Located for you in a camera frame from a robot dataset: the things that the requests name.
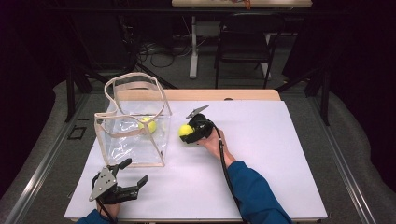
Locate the black chair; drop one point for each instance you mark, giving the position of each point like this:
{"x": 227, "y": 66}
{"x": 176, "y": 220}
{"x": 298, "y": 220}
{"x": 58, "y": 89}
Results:
{"x": 246, "y": 46}

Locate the plain yellow tennis ball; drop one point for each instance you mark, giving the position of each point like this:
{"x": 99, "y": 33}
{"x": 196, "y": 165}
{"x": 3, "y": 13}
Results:
{"x": 148, "y": 125}

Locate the white table sheet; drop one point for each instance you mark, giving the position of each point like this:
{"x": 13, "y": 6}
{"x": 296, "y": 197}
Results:
{"x": 193, "y": 186}

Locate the black metal stand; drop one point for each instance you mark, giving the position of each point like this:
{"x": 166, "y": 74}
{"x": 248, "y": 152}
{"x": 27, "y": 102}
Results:
{"x": 325, "y": 96}
{"x": 71, "y": 90}

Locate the person's left hand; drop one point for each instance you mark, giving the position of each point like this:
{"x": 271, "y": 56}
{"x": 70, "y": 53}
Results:
{"x": 110, "y": 209}

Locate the transparent bag with beige trim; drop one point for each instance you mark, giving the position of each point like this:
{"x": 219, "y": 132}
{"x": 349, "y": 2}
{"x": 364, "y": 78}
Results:
{"x": 130, "y": 149}

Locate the white metal table leg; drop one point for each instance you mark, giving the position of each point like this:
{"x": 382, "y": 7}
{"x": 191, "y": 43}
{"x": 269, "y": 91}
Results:
{"x": 193, "y": 46}

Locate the aluminium floor rail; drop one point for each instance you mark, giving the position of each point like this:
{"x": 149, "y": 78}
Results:
{"x": 345, "y": 168}
{"x": 40, "y": 165}

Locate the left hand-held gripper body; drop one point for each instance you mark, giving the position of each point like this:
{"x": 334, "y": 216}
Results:
{"x": 106, "y": 183}

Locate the person's right hand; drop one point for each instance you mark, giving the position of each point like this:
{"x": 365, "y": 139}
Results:
{"x": 214, "y": 146}

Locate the yellow tennis ball black print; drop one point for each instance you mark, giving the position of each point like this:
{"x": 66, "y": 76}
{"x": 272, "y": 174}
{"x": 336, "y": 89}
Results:
{"x": 185, "y": 130}

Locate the black tripod leg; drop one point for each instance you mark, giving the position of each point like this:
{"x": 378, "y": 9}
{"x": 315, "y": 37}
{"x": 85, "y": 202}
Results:
{"x": 155, "y": 75}

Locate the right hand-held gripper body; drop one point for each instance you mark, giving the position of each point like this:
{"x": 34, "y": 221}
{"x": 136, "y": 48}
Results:
{"x": 203, "y": 127}

